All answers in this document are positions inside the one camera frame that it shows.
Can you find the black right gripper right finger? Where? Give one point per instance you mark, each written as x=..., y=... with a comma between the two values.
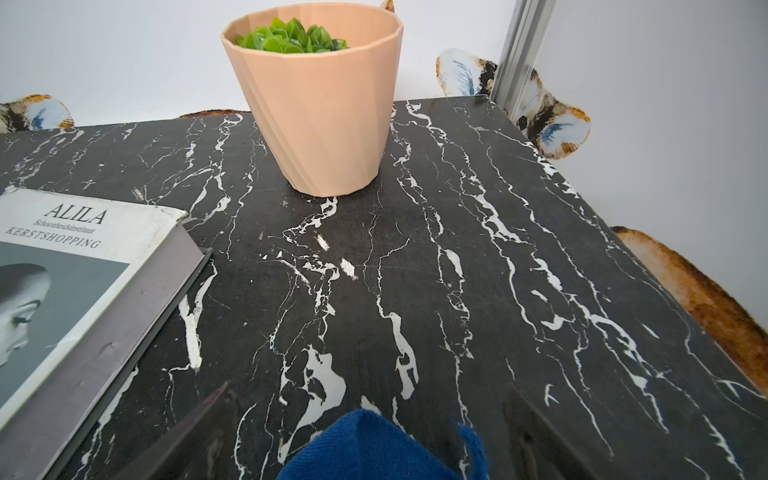
x=538, y=451

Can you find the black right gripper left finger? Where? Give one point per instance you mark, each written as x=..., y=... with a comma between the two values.
x=200, y=446

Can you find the blue microfiber cloth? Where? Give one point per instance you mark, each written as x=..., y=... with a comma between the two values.
x=365, y=445

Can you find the grey Twins story book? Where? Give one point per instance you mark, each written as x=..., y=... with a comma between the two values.
x=86, y=283

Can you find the peach plant pot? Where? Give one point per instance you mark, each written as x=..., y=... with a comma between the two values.
x=324, y=116

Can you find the green succulent plant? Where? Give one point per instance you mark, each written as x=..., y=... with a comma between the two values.
x=291, y=37

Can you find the aluminium frame post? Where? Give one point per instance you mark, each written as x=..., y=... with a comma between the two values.
x=526, y=33

